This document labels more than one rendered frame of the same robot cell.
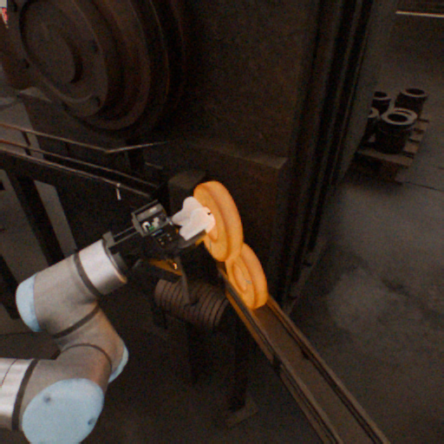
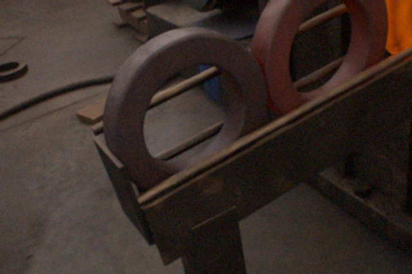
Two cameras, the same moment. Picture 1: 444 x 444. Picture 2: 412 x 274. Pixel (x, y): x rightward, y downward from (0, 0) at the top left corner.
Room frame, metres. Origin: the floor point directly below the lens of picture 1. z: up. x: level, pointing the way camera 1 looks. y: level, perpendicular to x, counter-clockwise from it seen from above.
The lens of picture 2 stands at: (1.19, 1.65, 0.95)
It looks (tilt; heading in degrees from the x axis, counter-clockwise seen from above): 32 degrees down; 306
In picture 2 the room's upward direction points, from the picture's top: 11 degrees counter-clockwise
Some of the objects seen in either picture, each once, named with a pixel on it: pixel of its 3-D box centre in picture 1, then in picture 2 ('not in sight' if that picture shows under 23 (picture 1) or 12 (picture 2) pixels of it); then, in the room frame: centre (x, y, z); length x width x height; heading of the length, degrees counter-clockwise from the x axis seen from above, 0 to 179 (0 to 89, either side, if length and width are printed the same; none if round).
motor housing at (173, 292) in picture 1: (197, 337); not in sight; (0.68, 0.08, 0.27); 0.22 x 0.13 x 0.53; 61
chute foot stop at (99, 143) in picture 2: not in sight; (123, 191); (1.54, 1.33, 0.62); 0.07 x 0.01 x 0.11; 151
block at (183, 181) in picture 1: (190, 209); not in sight; (0.86, 0.09, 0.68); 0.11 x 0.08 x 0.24; 151
